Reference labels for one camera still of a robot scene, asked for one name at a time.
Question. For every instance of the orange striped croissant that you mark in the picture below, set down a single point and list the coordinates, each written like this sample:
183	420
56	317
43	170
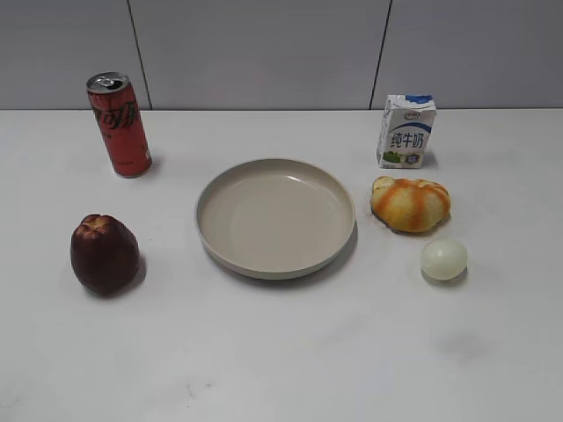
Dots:
412	206

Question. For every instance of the beige round plate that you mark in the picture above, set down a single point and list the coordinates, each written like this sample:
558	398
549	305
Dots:
275	219

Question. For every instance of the white milk carton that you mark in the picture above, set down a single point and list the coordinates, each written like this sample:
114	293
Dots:
406	128

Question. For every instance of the white peeled egg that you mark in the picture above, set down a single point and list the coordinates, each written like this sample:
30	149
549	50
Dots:
443	259

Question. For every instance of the dark red wax apple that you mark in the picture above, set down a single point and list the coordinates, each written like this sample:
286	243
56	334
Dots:
104	254

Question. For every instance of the red cola can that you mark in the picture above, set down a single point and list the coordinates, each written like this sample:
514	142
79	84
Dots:
115	108

